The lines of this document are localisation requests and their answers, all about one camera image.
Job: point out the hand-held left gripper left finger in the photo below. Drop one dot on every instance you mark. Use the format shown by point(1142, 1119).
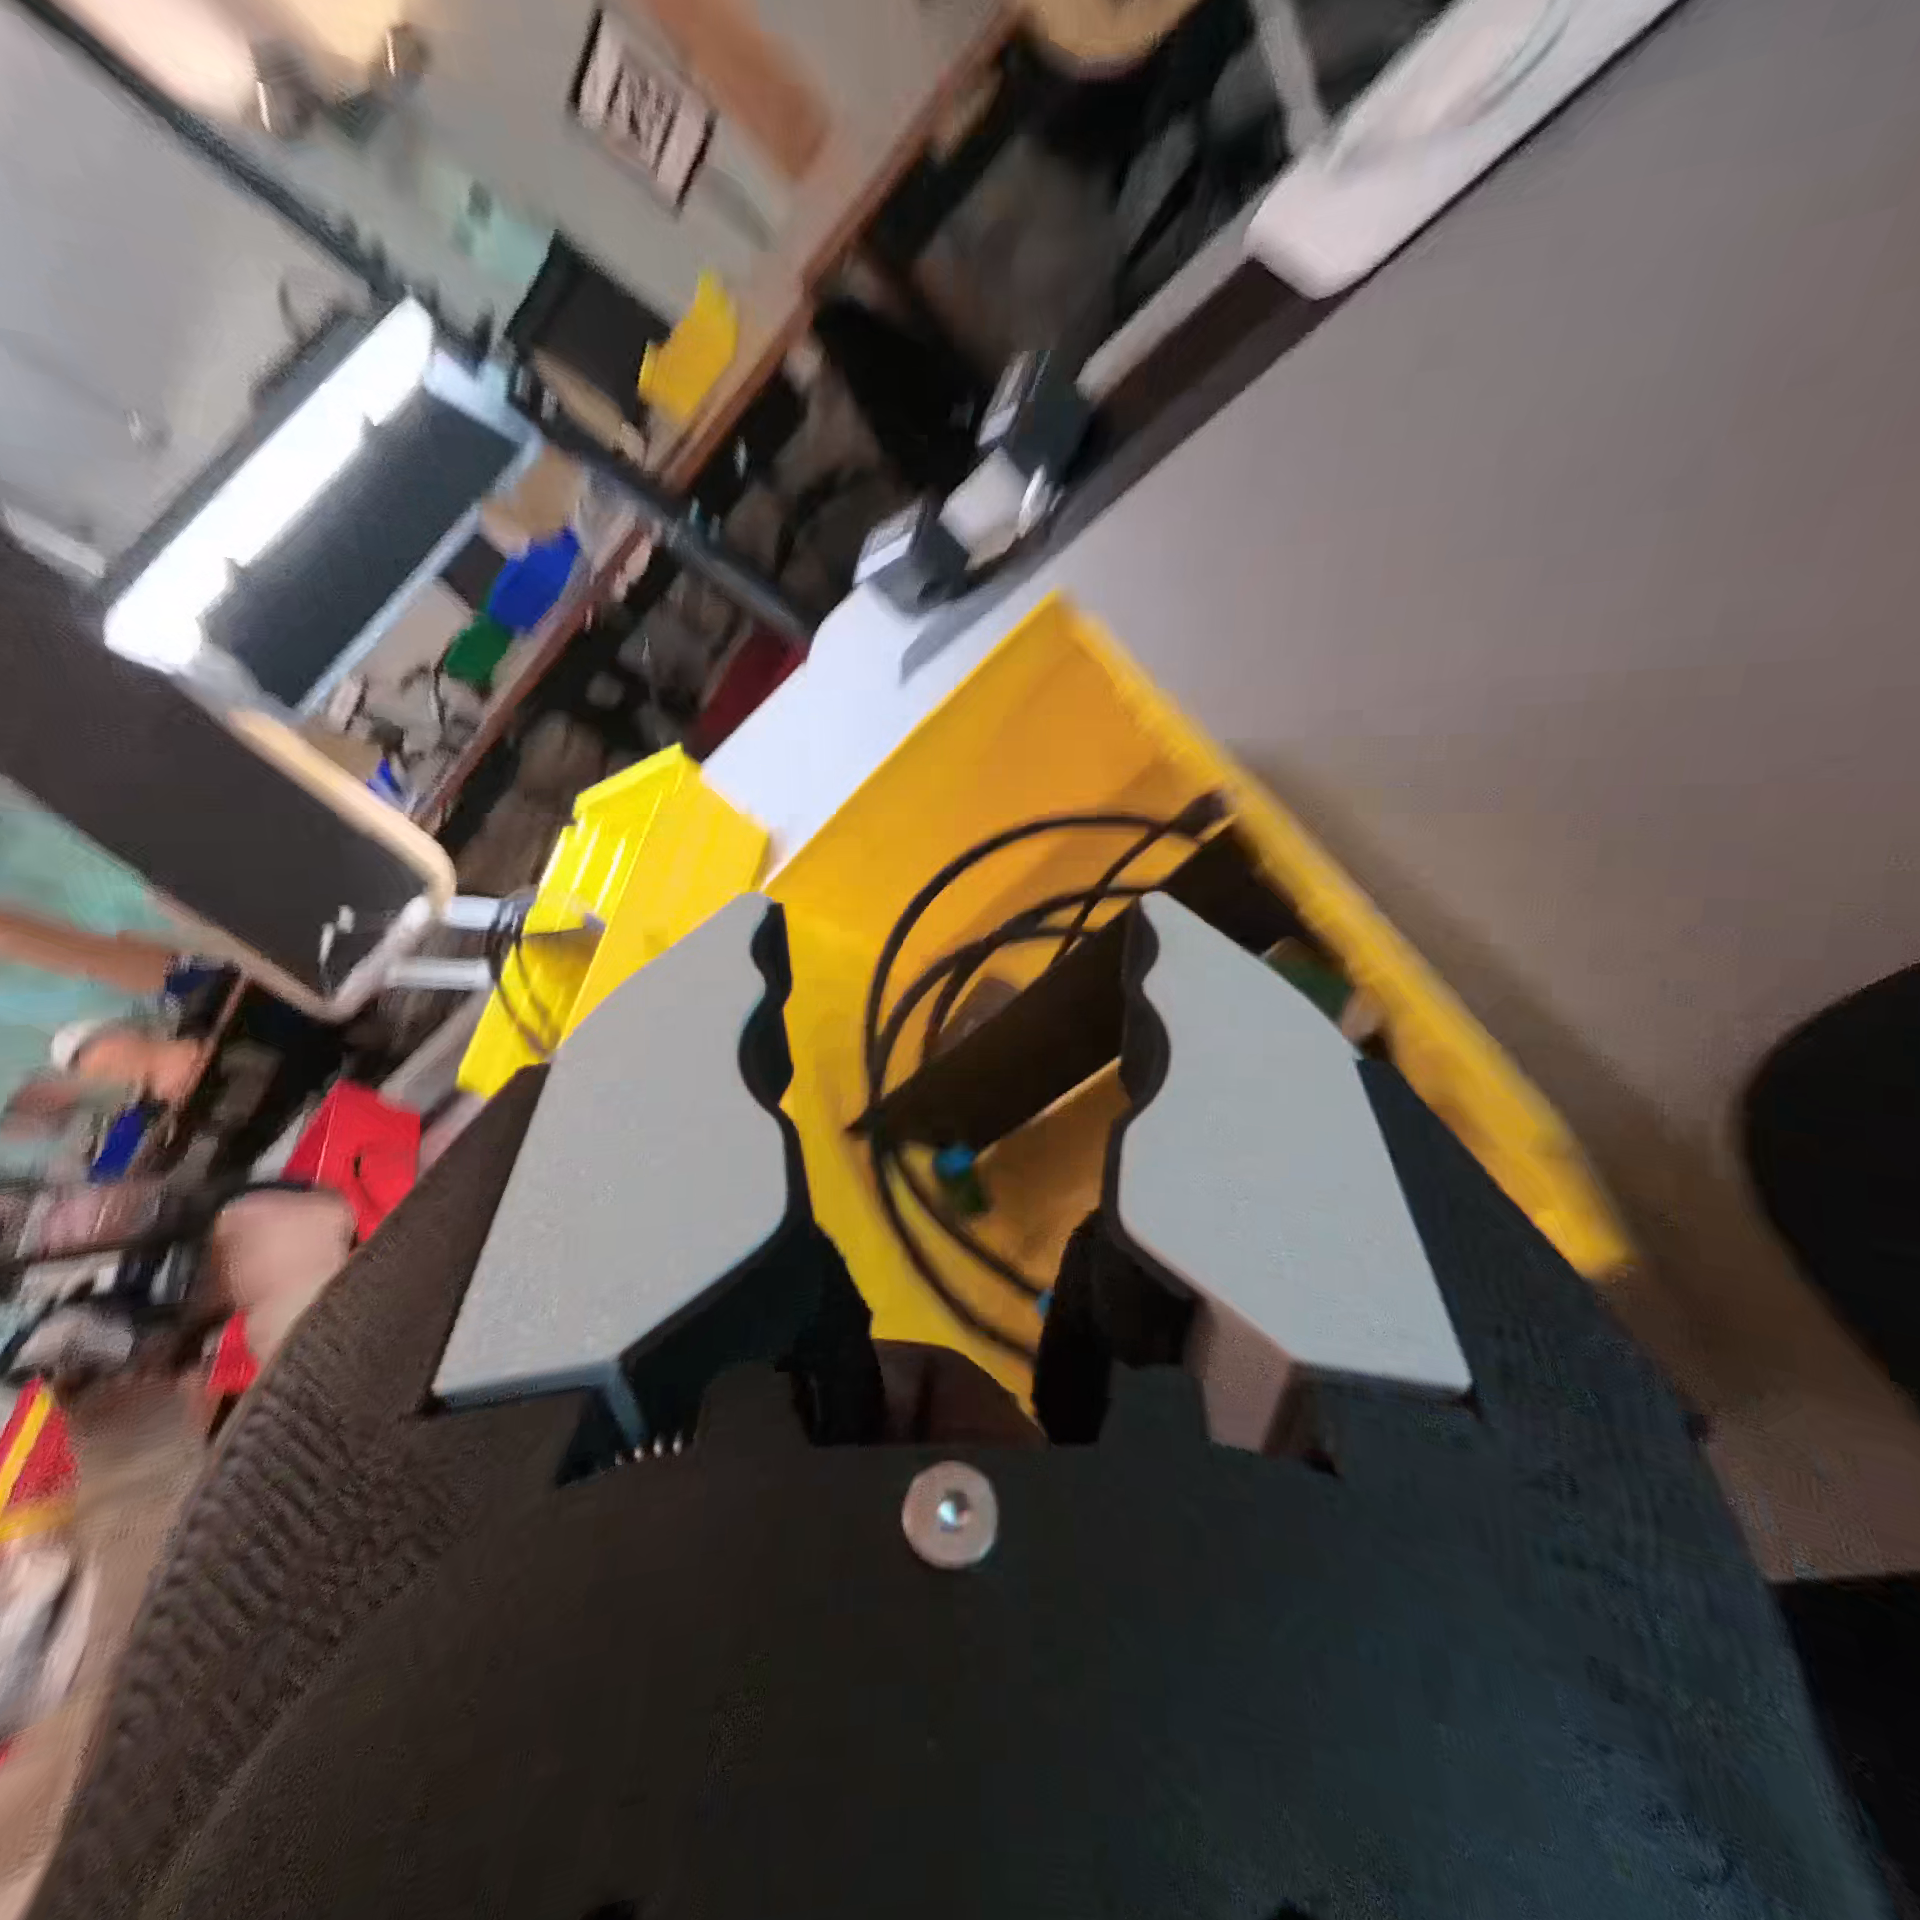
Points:
point(632, 1169)

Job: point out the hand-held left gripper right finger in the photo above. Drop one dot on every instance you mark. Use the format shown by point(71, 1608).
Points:
point(1275, 1169)

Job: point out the large yellow plastic bin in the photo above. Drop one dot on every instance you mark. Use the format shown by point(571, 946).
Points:
point(1049, 720)

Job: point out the black block in bin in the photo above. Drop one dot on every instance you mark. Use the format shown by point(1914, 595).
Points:
point(1035, 1036)

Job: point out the small yellow plastic bin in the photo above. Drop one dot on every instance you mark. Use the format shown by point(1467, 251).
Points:
point(644, 856)

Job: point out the green storage bin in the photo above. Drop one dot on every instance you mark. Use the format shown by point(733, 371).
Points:
point(480, 650)

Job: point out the blue storage bin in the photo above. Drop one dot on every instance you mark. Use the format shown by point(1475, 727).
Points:
point(538, 583)

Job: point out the grey power outlet box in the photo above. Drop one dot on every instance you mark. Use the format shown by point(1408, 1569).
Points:
point(899, 558)
point(1028, 435)

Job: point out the white softbox light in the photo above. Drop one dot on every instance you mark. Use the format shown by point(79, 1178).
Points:
point(285, 494)

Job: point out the tiny yellow storage bin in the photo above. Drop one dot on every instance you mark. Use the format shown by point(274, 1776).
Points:
point(694, 353)

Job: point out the black board with tan frame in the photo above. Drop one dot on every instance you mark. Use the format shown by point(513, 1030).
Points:
point(182, 748)

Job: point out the wall marker poster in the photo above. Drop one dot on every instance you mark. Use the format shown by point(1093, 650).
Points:
point(644, 113)

